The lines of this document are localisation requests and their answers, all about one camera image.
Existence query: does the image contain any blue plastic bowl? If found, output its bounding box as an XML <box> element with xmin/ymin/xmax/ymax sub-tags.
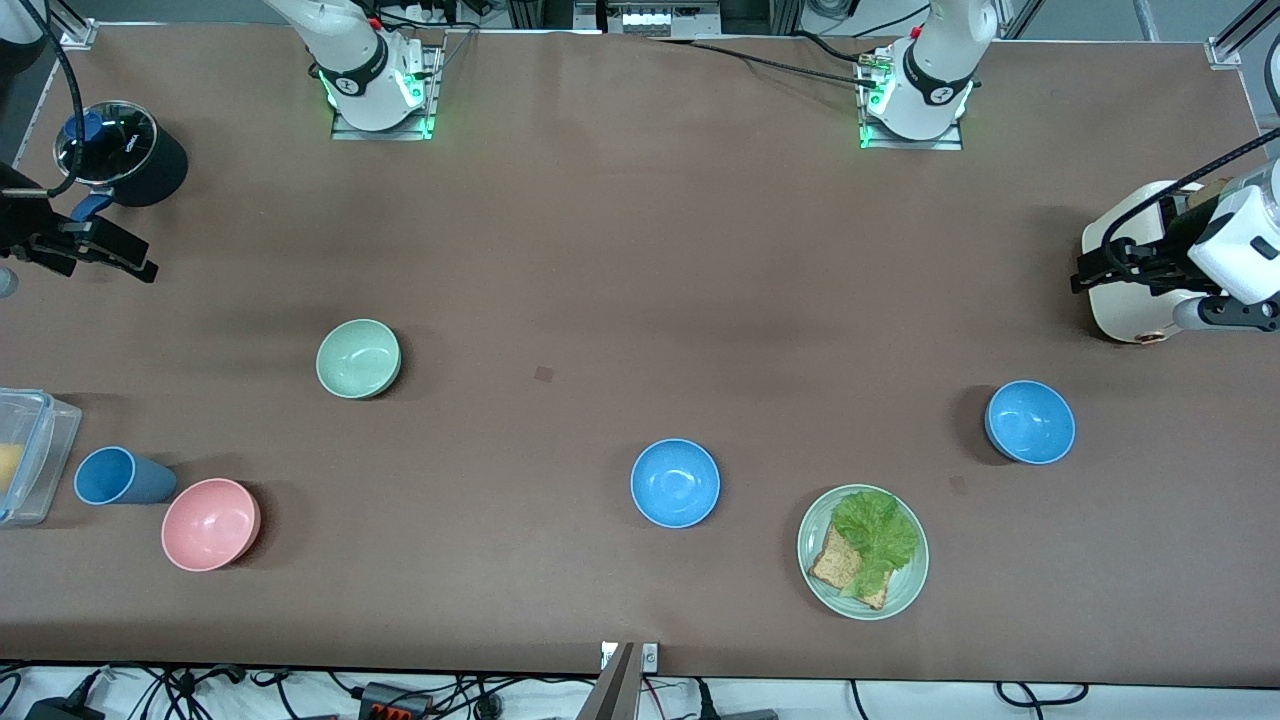
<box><xmin>631</xmin><ymin>439</ymin><xmax>721</xmax><ymax>529</ymax></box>
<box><xmin>985</xmin><ymin>380</ymin><xmax>1076</xmax><ymax>465</ymax></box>

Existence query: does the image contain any light green bowl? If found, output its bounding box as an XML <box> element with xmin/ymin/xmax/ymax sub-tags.
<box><xmin>316</xmin><ymin>319</ymin><xmax>402</xmax><ymax>400</ymax></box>

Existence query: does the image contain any pink plastic bowl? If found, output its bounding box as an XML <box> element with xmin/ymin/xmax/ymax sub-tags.
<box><xmin>161</xmin><ymin>478</ymin><xmax>262</xmax><ymax>572</ymax></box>

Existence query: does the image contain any cream white toaster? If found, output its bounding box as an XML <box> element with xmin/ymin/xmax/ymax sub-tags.
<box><xmin>1082</xmin><ymin>180</ymin><xmax>1233</xmax><ymax>345</ymax></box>

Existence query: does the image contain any black round pot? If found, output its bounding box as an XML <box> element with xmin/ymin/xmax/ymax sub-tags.
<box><xmin>53</xmin><ymin>100</ymin><xmax>190</xmax><ymax>209</ymax></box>

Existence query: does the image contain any round glass lid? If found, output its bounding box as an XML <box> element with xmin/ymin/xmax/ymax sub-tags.
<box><xmin>53</xmin><ymin>100</ymin><xmax>159</xmax><ymax>188</ymax></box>

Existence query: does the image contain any clear plastic container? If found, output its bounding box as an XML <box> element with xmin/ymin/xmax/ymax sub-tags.
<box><xmin>0</xmin><ymin>388</ymin><xmax>83</xmax><ymax>527</ymax></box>

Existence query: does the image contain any blue plastic cup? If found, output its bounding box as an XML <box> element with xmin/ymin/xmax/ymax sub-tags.
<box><xmin>74</xmin><ymin>446</ymin><xmax>178</xmax><ymax>506</ymax></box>

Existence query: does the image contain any green lettuce leaf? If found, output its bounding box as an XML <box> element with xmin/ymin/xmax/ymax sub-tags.
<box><xmin>832</xmin><ymin>489</ymin><xmax>920</xmax><ymax>599</ymax></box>

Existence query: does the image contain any light green plate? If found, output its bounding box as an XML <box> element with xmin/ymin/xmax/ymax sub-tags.
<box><xmin>797</xmin><ymin>484</ymin><xmax>930</xmax><ymax>621</ymax></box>

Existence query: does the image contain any brown bread slice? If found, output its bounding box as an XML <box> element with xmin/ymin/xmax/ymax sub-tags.
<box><xmin>808</xmin><ymin>522</ymin><xmax>891</xmax><ymax>611</ymax></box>

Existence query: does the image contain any black power adapter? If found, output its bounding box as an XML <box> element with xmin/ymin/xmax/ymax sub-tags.
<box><xmin>25</xmin><ymin>697</ymin><xmax>106</xmax><ymax>720</ymax></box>

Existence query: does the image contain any black orange power strip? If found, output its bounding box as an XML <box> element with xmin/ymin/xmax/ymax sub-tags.
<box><xmin>360</xmin><ymin>682</ymin><xmax>433</xmax><ymax>720</ymax></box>

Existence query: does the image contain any silver power strip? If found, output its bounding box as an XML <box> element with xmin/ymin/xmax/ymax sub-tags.
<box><xmin>600</xmin><ymin>0</ymin><xmax>723</xmax><ymax>39</ymax></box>

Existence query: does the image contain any black cable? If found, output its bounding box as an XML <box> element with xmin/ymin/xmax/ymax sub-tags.
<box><xmin>997</xmin><ymin>682</ymin><xmax>1089</xmax><ymax>708</ymax></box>
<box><xmin>1095</xmin><ymin>128</ymin><xmax>1280</xmax><ymax>263</ymax></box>
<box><xmin>650</xmin><ymin>36</ymin><xmax>881</xmax><ymax>89</ymax></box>
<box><xmin>18</xmin><ymin>0</ymin><xmax>87</xmax><ymax>197</ymax></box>

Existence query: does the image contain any aluminium frame profile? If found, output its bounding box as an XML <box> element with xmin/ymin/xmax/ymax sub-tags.
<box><xmin>45</xmin><ymin>0</ymin><xmax>98</xmax><ymax>49</ymax></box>
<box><xmin>1207</xmin><ymin>0</ymin><xmax>1280</xmax><ymax>69</ymax></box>

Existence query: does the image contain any dark camera stand bar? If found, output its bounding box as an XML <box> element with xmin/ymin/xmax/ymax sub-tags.
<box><xmin>577</xmin><ymin>642</ymin><xmax>637</xmax><ymax>720</ymax></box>

